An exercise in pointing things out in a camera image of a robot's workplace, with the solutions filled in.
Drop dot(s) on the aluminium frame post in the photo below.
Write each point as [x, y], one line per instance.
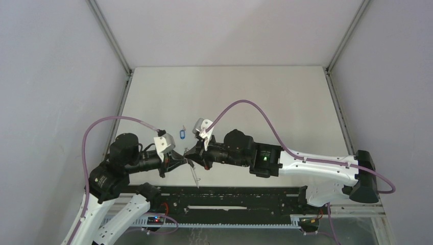
[348, 34]
[109, 35]

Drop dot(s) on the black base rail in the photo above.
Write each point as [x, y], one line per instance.
[246, 205]

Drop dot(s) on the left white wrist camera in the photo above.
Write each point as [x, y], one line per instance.
[164, 143]

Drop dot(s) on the right aluminium frame post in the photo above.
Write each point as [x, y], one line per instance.
[348, 34]

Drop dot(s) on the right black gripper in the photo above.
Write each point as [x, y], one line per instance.
[198, 153]

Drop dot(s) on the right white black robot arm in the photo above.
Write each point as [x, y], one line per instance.
[350, 178]

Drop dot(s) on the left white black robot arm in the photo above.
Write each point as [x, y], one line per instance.
[110, 178]

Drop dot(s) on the grey cable duct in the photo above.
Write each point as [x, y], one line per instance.
[145, 221]

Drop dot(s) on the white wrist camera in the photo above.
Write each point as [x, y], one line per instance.
[164, 143]
[203, 131]

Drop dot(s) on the left aluminium frame post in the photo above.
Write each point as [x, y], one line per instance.
[109, 35]

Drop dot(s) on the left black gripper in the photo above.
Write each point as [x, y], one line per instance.
[177, 158]

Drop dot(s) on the key with blue tag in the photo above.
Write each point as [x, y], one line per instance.
[182, 133]

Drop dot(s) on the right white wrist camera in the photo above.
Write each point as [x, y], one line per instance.
[203, 131]

